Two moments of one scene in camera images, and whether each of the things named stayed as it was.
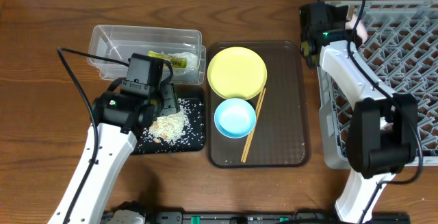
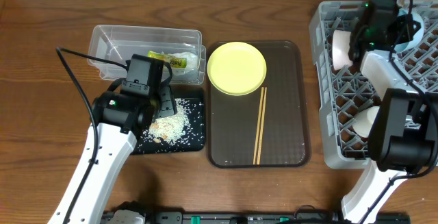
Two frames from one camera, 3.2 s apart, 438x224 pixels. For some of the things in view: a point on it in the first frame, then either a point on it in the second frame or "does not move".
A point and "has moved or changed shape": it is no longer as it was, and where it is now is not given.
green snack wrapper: x=175 y=62 does not move
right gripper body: x=308 y=48 to x=356 y=48
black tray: x=182 y=132 does not move
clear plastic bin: x=181 y=48 does not move
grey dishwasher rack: x=402 y=46 does not move
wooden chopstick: x=254 y=127 to x=263 y=107
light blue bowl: x=235 y=118 to x=417 y=35
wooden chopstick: x=253 y=128 has moved or changed shape
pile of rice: x=170 y=128 does not move
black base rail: x=140 y=216 does not move
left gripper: x=172 y=102 does not move
